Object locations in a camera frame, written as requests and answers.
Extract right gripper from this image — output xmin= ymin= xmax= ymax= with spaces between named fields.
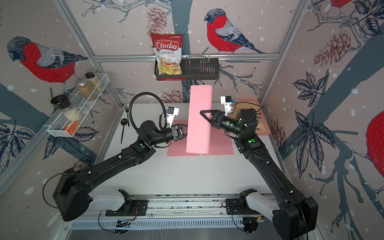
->
xmin=200 ymin=112 xmax=245 ymax=139

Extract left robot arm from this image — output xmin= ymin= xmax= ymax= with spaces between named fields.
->
xmin=53 ymin=121 xmax=188 ymax=222

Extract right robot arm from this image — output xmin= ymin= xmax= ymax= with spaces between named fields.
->
xmin=200 ymin=109 xmax=319 ymax=240

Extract black fork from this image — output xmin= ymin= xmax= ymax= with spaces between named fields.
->
xmin=124 ymin=105 xmax=130 ymax=127

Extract Chuba cassava chips bag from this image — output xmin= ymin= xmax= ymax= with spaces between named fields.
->
xmin=151 ymin=34 xmax=183 ymax=76

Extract spice jar silver lid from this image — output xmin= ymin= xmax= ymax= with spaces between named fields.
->
xmin=77 ymin=80 xmax=97 ymax=101

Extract spice jar dark lid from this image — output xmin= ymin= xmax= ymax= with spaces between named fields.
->
xmin=86 ymin=72 xmax=104 ymax=92

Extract black lid rice jar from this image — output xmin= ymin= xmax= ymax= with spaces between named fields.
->
xmin=51 ymin=95 xmax=83 ymax=122

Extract small red packet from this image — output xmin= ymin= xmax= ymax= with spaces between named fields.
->
xmin=63 ymin=121 xmax=79 ymax=135

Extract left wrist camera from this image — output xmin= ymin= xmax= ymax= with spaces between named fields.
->
xmin=166 ymin=107 xmax=179 ymax=127

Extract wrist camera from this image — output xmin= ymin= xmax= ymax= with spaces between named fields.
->
xmin=166 ymin=107 xmax=179 ymax=127
xmin=220 ymin=96 xmax=236 ymax=116

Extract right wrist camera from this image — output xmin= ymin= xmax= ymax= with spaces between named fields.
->
xmin=220 ymin=96 xmax=236 ymax=116

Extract black wire wall basket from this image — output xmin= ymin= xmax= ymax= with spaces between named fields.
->
xmin=154 ymin=56 xmax=220 ymax=81

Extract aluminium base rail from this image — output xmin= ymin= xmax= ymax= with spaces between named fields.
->
xmin=86 ymin=190 xmax=275 ymax=217

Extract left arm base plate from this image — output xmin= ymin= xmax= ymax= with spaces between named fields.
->
xmin=106 ymin=200 xmax=149 ymax=217

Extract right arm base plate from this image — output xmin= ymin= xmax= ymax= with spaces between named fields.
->
xmin=225 ymin=199 xmax=261 ymax=215

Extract clear acrylic wall shelf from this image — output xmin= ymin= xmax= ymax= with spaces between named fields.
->
xmin=48 ymin=73 xmax=110 ymax=138

